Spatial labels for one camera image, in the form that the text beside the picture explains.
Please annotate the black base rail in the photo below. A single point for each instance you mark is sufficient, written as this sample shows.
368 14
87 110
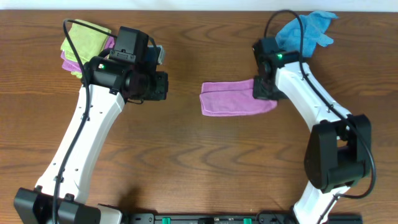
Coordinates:
242 219

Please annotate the crumpled blue cloth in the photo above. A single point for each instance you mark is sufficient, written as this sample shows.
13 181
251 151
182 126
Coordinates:
314 27

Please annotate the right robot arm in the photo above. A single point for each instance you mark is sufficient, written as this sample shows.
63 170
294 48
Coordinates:
337 154

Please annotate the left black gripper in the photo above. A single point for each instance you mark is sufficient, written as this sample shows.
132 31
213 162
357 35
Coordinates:
160 86

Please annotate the purple microfiber cloth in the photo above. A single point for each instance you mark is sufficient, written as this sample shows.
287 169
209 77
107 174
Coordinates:
223 99

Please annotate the bottom green folded cloth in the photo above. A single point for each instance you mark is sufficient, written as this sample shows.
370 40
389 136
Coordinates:
77 74

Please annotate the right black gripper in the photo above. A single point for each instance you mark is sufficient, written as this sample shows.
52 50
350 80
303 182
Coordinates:
257 92

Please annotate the top green folded cloth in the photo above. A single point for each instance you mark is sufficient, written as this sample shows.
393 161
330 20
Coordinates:
88 42

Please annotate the green folded cloth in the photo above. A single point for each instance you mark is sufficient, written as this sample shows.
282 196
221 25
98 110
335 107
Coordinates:
88 42
77 74

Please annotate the purple folded cloth in stack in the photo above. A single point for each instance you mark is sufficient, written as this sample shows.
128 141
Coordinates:
69 62

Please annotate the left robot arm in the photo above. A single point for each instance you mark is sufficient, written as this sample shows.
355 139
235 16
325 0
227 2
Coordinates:
125 73

